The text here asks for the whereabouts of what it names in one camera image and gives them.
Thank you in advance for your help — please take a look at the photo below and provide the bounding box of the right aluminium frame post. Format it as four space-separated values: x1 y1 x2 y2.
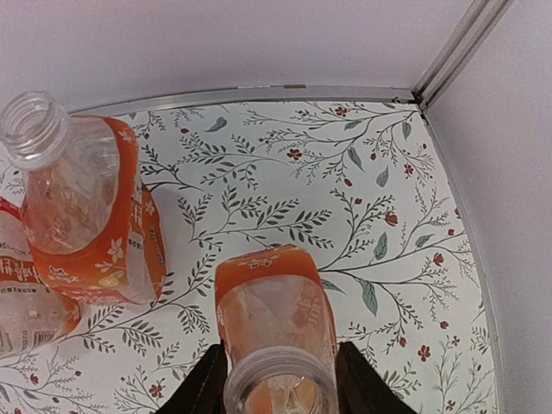
412 0 513 111

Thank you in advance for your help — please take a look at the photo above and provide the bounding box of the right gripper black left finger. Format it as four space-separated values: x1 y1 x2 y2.
155 342 229 414

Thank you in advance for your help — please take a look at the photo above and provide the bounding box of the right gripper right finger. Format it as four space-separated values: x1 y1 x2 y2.
336 342 416 414

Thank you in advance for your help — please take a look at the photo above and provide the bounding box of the floral patterned table mat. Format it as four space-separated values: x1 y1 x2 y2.
1 101 499 413

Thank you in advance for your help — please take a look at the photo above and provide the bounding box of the orange tea bottle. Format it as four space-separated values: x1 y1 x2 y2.
215 245 338 413
0 196 83 359
1 91 166 305

